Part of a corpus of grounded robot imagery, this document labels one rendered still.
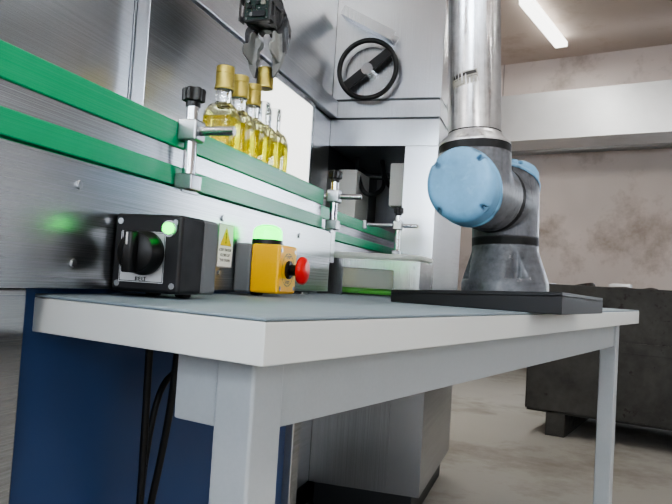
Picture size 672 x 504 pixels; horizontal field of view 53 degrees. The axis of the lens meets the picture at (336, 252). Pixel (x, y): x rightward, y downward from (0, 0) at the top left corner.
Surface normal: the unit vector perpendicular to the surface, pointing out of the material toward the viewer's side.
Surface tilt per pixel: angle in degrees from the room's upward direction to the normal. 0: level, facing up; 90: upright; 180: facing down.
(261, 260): 90
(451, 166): 96
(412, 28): 90
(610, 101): 90
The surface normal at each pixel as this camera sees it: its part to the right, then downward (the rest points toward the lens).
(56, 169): 0.95, 0.04
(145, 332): -0.55, -0.07
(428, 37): -0.29, -0.06
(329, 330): 0.84, 0.03
